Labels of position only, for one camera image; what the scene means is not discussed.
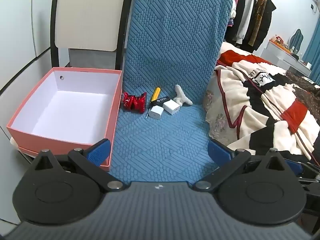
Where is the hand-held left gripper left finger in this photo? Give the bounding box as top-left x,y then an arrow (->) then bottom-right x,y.
26,138 -> 125,191

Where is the black flat stick device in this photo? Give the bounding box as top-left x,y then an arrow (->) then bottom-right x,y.
150,96 -> 171,105

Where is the white wardrobe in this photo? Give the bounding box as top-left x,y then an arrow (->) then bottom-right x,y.
0,0 -> 62,140

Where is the pink cardboard box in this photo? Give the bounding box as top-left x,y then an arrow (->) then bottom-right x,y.
6,67 -> 123,172

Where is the red hair claw clip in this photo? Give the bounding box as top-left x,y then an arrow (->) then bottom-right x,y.
123,92 -> 147,114

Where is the white dresser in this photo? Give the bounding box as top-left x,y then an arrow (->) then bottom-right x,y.
261,39 -> 313,78

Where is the white charger plug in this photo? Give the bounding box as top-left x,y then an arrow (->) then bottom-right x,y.
148,106 -> 164,119
162,100 -> 182,116

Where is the dark green jacket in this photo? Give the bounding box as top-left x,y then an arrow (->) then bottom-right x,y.
289,28 -> 304,57

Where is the yellow handled screwdriver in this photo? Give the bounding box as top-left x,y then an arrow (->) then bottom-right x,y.
146,87 -> 161,119

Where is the brown patterned cloth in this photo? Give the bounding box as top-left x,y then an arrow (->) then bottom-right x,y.
286,70 -> 320,102

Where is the blue quilted mat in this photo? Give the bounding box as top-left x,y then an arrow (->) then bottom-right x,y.
109,0 -> 234,183

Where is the teal curtain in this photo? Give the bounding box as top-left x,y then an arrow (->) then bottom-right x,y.
299,4 -> 320,80

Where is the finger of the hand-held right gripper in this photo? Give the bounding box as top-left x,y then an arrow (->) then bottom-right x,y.
284,159 -> 320,180

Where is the red white black blanket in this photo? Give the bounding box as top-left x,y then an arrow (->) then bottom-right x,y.
214,41 -> 320,162

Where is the white fluffy hair clip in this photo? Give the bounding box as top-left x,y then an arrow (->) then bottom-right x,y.
174,84 -> 194,106

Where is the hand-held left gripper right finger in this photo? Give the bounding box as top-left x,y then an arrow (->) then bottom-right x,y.
193,139 -> 296,191

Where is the row of hanging clothes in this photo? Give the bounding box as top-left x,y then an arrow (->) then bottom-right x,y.
219,0 -> 277,52

